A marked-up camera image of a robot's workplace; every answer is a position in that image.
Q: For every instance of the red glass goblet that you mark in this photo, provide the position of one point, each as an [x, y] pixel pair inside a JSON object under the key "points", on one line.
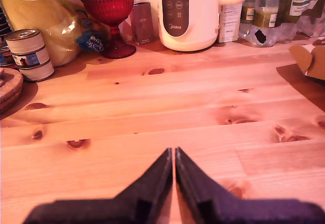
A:
{"points": [[108, 8]]}

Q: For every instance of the dark blue labelled tin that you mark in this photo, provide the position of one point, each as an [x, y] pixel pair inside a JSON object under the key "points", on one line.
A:
{"points": [[5, 57]]}

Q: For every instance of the white labelled tin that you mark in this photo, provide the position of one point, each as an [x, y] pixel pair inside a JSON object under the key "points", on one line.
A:
{"points": [[38, 72], [24, 42], [31, 59]]}

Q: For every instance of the open cardboard box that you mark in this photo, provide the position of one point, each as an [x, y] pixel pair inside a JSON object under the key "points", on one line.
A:
{"points": [[316, 64]]}

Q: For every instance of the round cork trivet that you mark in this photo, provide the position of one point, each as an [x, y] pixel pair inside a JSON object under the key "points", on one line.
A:
{"points": [[6, 106], [10, 81]]}

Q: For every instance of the clear plastic bottle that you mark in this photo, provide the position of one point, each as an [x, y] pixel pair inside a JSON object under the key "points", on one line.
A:
{"points": [[267, 15], [247, 13]]}

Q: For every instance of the white printed carton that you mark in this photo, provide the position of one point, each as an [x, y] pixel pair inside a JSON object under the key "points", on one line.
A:
{"points": [[229, 20]]}

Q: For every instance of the small dark grey box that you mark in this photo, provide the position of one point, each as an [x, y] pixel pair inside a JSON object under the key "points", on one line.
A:
{"points": [[143, 23]]}

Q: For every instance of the yellow plastic bag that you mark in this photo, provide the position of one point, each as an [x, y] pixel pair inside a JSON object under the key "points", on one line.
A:
{"points": [[38, 13]]}

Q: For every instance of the green Tesco food bag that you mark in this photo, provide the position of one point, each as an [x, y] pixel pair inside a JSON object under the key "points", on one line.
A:
{"points": [[302, 3]]}

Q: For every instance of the white electric kettle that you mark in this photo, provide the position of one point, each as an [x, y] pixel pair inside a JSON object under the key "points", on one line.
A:
{"points": [[200, 18]]}

